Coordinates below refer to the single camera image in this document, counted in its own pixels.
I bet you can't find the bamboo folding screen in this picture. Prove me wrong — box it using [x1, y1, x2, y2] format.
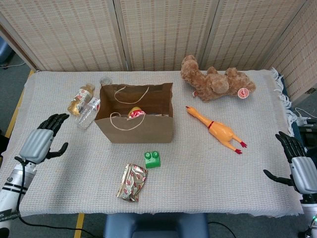
[0, 0, 317, 100]

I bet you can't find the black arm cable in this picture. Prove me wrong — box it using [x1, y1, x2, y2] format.
[14, 157, 101, 238]

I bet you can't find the amber tea bottle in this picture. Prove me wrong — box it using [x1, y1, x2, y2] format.
[68, 83, 96, 117]

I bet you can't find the small clear plastic bottle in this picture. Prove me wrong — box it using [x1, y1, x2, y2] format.
[76, 97, 101, 129]

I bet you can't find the blue rounded chair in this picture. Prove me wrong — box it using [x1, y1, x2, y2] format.
[0, 37, 13, 64]

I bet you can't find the yellow rubber chicken toy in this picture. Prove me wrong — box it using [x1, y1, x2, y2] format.
[185, 105, 248, 155]

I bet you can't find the black equipment box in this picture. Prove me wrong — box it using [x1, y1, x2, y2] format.
[296, 123, 317, 152]

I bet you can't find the green toy block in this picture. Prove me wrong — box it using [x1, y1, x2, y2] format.
[144, 150, 161, 169]

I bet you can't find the black floor cable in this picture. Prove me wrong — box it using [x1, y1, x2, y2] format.
[207, 221, 236, 236]

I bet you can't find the green chips can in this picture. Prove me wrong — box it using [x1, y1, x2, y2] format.
[127, 111, 147, 120]

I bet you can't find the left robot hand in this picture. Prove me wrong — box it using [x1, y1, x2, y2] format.
[19, 113, 70, 165]

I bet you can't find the white woven tablecloth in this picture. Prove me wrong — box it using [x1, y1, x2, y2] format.
[0, 66, 308, 219]

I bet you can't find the brown plush teddy bear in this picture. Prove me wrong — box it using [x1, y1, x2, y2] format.
[180, 55, 257, 102]

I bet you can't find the brown paper shopping bag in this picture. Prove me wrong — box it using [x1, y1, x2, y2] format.
[94, 81, 174, 144]

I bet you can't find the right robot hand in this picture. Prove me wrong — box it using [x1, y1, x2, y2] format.
[263, 131, 317, 194]

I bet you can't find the shiny snack packet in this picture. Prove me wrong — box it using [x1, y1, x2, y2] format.
[116, 163, 149, 203]

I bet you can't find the blue padded seat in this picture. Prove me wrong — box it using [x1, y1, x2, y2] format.
[103, 212, 209, 238]

